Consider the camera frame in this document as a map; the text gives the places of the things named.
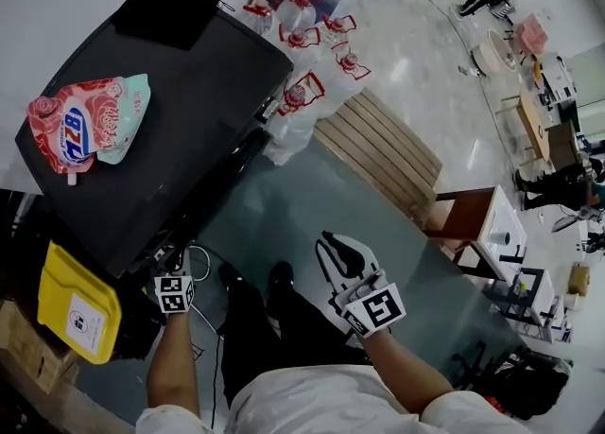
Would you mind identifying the white table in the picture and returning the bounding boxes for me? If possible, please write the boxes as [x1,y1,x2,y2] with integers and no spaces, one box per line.
[472,184,528,282]

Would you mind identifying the black cable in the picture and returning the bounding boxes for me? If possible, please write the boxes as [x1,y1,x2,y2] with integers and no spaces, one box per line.
[209,308,224,429]

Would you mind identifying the person's left forearm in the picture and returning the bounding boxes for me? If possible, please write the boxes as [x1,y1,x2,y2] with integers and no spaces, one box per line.
[146,311,202,420]

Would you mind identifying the brown wooden chair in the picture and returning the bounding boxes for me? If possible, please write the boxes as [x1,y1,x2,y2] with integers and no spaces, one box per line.
[422,185,497,278]

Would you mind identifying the black garbage bag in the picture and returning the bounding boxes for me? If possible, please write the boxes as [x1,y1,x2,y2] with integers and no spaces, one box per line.
[112,287,166,361]

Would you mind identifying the white printer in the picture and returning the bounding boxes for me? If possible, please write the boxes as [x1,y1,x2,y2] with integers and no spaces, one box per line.
[538,56,579,103]

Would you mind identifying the black cloth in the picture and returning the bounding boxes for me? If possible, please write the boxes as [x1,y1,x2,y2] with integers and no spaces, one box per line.
[111,0,223,51]

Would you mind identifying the white cable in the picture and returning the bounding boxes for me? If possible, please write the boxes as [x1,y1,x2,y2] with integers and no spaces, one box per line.
[187,245,213,283]

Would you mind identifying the round white basin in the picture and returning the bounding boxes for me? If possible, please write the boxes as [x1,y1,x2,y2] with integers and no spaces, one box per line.
[471,28,520,76]

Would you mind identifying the person's white shirt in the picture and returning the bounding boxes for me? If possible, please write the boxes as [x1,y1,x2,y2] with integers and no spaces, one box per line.
[135,364,535,434]

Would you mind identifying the person's right black shoe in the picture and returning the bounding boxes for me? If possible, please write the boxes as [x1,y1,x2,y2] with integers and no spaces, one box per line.
[268,260,295,304]

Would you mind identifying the group of clear water jugs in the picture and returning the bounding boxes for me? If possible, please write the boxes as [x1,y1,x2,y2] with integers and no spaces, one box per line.
[235,0,374,166]

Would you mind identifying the person's left black shoe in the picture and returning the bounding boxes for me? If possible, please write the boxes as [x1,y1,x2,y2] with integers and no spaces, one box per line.
[217,264,246,294]

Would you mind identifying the wooden slatted board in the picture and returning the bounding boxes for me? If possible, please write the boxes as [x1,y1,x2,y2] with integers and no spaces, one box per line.
[314,87,444,230]

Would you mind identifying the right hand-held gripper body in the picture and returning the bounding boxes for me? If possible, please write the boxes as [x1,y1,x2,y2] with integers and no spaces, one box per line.
[328,269,407,339]

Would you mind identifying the small cardboard box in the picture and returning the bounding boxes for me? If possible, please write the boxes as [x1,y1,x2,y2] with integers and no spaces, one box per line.
[566,261,592,297]

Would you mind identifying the yellow plastic bin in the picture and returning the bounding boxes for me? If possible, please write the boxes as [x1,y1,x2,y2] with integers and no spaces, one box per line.
[36,240,123,366]

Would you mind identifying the black washing machine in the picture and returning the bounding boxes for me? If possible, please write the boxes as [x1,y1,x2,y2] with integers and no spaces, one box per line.
[13,0,295,280]

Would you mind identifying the mint green detergent pouch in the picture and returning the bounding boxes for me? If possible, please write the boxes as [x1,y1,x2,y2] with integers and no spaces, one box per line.
[96,73,151,166]

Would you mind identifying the round wooden table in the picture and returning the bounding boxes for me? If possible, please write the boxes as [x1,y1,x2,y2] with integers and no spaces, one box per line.
[513,86,553,165]

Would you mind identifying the person's black trousers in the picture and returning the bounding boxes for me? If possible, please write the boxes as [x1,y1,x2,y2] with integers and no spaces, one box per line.
[219,278,374,408]

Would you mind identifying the red patterned detergent pouch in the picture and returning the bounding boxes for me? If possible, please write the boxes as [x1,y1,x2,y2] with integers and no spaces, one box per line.
[26,76,125,186]

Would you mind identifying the white shelf rack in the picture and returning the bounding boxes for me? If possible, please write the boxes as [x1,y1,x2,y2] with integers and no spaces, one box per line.
[481,266,558,344]

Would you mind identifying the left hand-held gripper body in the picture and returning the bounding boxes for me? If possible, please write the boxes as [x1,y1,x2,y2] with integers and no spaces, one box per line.
[153,245,196,315]

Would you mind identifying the pink stool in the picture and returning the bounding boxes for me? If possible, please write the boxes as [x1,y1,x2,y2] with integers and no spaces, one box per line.
[513,13,550,54]

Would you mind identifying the person's black shoe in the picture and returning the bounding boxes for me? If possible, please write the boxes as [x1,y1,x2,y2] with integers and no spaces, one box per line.
[268,260,295,304]
[217,264,246,294]

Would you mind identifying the person's right forearm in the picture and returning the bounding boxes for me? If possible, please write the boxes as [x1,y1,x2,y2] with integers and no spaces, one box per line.
[363,327,456,418]

